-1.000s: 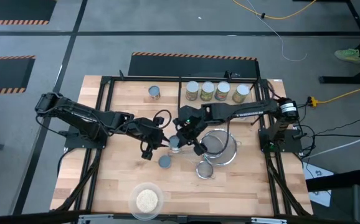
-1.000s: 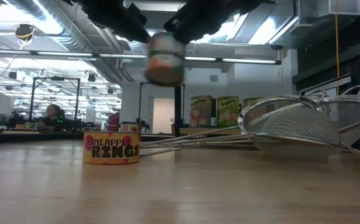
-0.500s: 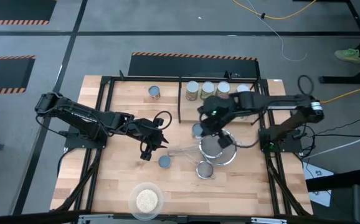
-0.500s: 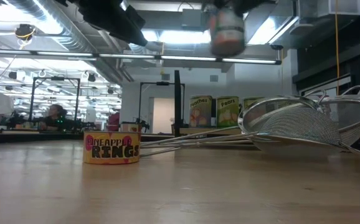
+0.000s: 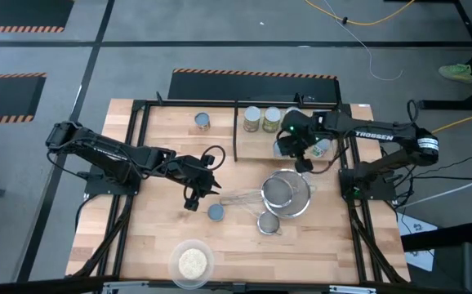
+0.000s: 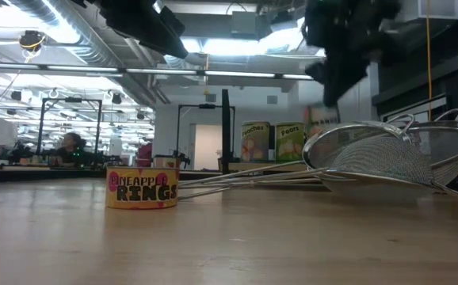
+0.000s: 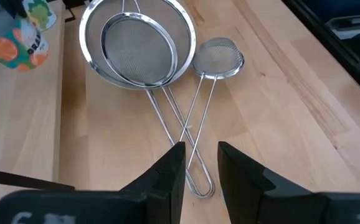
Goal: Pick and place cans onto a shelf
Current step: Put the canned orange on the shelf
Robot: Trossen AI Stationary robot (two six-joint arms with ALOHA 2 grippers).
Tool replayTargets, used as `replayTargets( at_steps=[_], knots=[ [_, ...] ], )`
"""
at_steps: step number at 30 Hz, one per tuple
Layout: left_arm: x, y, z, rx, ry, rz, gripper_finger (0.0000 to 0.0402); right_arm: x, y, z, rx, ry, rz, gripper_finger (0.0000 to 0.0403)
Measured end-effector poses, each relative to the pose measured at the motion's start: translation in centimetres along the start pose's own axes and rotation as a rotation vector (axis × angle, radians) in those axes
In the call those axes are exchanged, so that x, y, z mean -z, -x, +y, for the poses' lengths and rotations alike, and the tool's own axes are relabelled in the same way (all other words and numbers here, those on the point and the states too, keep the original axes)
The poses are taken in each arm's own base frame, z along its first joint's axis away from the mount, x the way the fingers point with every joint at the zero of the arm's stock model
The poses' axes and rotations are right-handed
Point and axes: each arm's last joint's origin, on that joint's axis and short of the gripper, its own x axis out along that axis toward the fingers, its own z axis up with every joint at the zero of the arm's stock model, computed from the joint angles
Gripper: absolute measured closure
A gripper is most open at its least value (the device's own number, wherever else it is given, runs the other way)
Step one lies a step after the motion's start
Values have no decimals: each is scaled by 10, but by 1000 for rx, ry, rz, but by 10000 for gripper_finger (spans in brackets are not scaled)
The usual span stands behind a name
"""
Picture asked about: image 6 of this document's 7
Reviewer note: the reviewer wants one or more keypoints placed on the tall peaches can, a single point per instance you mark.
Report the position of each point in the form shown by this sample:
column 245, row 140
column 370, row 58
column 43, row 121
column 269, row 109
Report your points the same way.
column 254, row 142

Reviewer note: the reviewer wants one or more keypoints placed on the large metal mesh strainer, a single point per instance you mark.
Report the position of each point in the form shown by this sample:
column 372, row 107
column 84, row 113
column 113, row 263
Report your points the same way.
column 447, row 146

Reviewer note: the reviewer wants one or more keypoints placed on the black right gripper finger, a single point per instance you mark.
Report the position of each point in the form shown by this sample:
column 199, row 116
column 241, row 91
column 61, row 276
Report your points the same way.
column 317, row 73
column 344, row 77

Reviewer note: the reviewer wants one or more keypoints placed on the small metal mesh strainer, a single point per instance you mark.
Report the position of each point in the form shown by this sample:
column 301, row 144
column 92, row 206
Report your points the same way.
column 383, row 162

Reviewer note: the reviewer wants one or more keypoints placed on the short yellow pineapple rings can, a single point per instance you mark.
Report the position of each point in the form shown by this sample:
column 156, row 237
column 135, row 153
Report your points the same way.
column 142, row 190

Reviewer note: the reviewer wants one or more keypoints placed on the black station frame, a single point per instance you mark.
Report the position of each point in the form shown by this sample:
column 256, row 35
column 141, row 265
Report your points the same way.
column 207, row 106
column 42, row 122

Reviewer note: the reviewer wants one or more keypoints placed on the tall green pears can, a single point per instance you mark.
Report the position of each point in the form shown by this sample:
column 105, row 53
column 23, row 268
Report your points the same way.
column 289, row 142

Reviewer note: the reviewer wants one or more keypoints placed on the red rounded object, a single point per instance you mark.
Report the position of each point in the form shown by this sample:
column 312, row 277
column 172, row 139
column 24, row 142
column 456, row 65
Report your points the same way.
column 145, row 154

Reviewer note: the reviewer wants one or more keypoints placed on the black metal shelf frame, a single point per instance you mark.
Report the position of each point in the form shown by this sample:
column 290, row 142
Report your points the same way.
column 226, row 130

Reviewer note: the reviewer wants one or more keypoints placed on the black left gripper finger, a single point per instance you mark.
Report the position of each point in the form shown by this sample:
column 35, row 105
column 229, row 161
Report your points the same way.
column 171, row 45
column 173, row 21

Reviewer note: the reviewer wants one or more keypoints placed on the grey wall vent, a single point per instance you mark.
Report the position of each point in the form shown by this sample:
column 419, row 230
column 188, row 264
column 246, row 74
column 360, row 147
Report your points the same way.
column 272, row 99
column 211, row 97

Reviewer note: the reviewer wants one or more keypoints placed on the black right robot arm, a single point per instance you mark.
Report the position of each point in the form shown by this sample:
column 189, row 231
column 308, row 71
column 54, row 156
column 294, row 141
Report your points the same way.
column 393, row 49

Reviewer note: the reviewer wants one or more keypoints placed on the black wall screen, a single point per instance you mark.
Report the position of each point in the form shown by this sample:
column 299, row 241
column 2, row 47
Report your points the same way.
column 272, row 138

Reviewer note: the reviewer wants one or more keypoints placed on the medium metal mesh strainer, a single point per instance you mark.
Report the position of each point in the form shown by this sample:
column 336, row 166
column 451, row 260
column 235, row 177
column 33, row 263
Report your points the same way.
column 332, row 146

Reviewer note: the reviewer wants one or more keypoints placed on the white ceiling unit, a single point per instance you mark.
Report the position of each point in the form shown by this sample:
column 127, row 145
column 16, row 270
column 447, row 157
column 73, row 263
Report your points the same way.
column 431, row 10

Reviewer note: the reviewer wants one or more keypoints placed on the long linear light bar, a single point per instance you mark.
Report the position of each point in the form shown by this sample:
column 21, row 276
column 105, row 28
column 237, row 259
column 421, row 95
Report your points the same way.
column 161, row 71

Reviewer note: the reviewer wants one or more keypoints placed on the cardboard box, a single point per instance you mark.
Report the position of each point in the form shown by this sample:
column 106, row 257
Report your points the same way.
column 167, row 162

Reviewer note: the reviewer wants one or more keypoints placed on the wooden shelf board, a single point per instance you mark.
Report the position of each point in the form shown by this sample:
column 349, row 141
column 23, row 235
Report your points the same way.
column 268, row 166

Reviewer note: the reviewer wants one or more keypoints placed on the person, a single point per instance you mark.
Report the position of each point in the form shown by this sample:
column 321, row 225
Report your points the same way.
column 70, row 148

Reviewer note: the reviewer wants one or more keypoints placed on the black round ceiling device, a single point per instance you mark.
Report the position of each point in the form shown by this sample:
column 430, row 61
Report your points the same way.
column 32, row 39

